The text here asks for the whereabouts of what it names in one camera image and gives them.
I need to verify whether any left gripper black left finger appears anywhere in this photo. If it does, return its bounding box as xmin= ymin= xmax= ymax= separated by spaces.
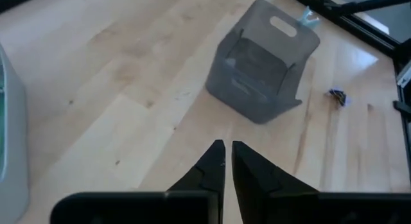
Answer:
xmin=165 ymin=139 xmax=227 ymax=224

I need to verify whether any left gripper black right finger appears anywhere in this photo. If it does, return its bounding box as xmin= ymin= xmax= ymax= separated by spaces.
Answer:
xmin=231 ymin=140 xmax=322 ymax=224

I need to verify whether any lilac staple remover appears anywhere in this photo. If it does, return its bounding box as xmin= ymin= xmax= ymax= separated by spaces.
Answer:
xmin=326 ymin=88 xmax=349 ymax=107

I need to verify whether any pale blue staple remover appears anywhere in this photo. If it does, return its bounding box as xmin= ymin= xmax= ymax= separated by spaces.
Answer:
xmin=297 ymin=5 xmax=321 ymax=29

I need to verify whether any light grey plastic bin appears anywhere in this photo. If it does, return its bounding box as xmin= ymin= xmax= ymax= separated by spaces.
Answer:
xmin=0 ymin=44 xmax=30 ymax=224

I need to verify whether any smoky translucent plastic bin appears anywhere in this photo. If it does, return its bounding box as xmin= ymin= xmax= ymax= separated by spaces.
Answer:
xmin=204 ymin=0 xmax=321 ymax=125

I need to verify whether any black aluminium table frame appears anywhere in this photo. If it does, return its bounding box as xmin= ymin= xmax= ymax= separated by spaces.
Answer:
xmin=0 ymin=0 xmax=411 ymax=194

